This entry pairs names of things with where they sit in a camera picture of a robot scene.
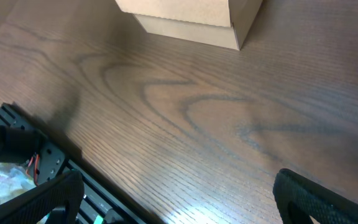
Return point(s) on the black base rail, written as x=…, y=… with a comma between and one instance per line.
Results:
x=102, y=204

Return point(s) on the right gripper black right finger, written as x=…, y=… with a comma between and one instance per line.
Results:
x=300, y=200

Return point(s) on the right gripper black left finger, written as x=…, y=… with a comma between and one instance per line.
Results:
x=58, y=199

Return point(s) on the brown cardboard box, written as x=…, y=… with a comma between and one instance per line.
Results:
x=223, y=23

